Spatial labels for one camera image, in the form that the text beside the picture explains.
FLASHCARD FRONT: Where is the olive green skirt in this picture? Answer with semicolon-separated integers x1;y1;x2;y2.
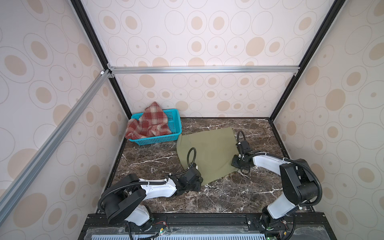
177;128;239;186

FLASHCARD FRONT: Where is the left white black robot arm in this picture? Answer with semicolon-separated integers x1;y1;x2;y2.
98;163;203;227

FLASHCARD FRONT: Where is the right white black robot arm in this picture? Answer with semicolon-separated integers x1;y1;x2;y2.
232;141;323;222

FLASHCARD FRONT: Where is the teal plastic basket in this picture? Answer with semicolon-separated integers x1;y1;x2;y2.
129;109;182;146

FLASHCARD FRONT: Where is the red plaid skirt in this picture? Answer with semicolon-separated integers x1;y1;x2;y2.
125;102;172;140

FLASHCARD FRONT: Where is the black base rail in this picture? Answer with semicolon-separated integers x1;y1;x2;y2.
79;212;336;240

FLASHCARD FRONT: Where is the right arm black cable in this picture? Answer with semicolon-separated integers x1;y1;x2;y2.
236;130;323;208

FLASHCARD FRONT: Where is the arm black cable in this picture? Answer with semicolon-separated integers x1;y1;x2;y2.
97;146;197;211
236;130;323;208

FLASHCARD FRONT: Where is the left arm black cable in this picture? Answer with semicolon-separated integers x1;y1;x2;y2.
97;146;197;211

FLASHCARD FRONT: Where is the horizontal aluminium frame bar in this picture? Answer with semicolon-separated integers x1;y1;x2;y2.
102;65;300;76

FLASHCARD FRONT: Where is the right black corner post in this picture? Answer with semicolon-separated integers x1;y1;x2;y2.
270;0;346;123

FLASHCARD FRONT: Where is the black corner post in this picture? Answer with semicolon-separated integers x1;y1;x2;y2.
270;0;346;123
70;0;132;119

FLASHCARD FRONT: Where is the left black corner post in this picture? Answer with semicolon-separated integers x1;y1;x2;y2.
70;0;132;119

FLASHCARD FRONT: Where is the left diagonal aluminium frame bar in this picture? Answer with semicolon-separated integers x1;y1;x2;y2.
1;69;112;225

